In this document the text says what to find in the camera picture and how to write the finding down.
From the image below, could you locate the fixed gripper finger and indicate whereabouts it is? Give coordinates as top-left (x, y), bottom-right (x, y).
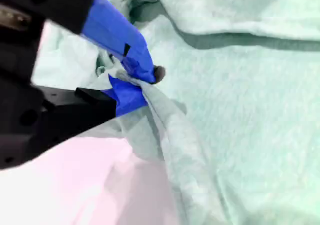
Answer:
top-left (42, 73), bottom-right (149, 156)

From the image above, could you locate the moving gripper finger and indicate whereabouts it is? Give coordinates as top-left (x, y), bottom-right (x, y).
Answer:
top-left (24, 0), bottom-right (167, 86)

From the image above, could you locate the pale green T-shirt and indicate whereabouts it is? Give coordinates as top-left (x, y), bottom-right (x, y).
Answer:
top-left (32, 0), bottom-right (320, 225)

